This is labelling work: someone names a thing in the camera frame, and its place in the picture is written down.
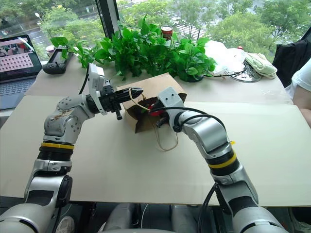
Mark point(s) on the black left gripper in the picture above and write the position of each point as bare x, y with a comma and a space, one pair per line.
108, 99

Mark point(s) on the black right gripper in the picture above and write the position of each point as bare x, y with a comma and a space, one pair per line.
162, 122

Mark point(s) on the red and green plush toy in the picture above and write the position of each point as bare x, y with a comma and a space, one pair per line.
156, 113

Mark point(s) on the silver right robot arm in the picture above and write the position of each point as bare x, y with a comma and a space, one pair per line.
211, 131

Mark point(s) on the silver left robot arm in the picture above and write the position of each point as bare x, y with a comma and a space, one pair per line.
60, 121

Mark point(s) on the white plastic bag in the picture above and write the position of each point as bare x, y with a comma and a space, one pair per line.
223, 55

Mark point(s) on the green leafy pothos plant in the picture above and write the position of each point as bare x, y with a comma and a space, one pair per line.
136, 48

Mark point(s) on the green plant in dark pot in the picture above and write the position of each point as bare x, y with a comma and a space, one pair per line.
194, 58

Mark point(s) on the red tin can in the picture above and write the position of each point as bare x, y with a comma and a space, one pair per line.
166, 32

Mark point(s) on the black handheld controller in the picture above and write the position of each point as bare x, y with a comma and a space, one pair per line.
57, 64

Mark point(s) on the white and pink cup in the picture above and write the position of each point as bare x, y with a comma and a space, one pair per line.
49, 51

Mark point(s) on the grey rounded robot leg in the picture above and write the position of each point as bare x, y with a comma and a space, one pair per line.
121, 218
185, 218

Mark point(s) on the grey open laptop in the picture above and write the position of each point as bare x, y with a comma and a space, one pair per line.
17, 72

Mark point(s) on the pale green folded cloth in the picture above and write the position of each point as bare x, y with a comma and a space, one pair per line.
261, 65

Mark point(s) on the grey sneaker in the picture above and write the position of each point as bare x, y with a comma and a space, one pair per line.
65, 224

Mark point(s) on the person in white shirt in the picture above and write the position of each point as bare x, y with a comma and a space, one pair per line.
302, 92

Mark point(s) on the black jacket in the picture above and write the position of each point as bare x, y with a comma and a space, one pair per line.
291, 58

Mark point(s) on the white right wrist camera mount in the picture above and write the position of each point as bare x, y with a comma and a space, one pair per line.
170, 97

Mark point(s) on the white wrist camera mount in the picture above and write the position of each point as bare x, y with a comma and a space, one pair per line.
170, 97
94, 80

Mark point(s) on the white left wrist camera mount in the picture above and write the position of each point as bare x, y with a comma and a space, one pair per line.
94, 80

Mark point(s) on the black window frame post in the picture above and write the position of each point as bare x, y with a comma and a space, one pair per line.
108, 17

